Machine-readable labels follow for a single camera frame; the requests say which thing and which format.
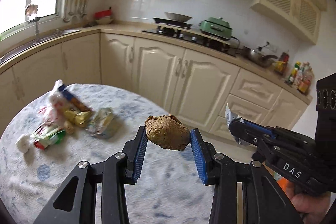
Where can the orange trash bag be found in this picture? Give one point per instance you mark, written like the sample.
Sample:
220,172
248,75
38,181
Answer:
280,180

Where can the chrome kitchen faucet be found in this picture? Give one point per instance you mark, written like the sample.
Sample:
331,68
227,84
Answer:
37,33

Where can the brown paper ball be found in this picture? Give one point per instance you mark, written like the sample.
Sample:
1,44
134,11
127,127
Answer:
168,132

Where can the white tissue ball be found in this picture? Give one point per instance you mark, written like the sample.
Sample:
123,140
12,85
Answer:
24,143

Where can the green white snack packet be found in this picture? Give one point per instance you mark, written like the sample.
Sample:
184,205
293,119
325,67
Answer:
47,135

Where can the small brown paper lump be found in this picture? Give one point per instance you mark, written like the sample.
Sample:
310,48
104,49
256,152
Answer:
69,128

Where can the steel pan black handle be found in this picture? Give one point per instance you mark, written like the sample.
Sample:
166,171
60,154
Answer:
258,58

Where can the yellow crumpled wrapper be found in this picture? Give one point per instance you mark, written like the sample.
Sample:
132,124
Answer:
78,118

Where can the person's right hand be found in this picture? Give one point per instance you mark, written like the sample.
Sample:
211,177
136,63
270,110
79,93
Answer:
315,208

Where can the crushed milk carton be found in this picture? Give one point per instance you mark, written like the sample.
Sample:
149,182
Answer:
101,125

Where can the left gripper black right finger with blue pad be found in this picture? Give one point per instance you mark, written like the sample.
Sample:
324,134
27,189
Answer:
264,201

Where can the steel wok on stove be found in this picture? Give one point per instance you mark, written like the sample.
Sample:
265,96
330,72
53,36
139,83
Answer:
177,17

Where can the black gas stove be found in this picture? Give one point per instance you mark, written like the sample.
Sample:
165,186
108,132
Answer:
182,31

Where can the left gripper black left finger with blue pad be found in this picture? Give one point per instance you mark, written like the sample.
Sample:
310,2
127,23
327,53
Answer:
75,199

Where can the cream kitchen base cabinets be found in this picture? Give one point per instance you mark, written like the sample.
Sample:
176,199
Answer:
192,83

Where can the green electric cooking pot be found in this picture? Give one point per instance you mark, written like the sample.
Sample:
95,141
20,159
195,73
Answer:
216,27

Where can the condiment bottles group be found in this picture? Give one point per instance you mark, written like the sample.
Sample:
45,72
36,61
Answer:
299,76

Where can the blue and orange snack box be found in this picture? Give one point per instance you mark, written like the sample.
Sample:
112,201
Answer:
72,99

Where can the white plastic bag red print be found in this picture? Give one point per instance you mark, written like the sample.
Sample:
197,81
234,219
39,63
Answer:
52,112

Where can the cream upper wall cabinet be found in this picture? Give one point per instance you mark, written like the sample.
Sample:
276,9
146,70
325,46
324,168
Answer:
291,1

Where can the red white bowl stack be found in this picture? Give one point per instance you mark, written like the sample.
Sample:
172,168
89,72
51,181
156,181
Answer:
104,16

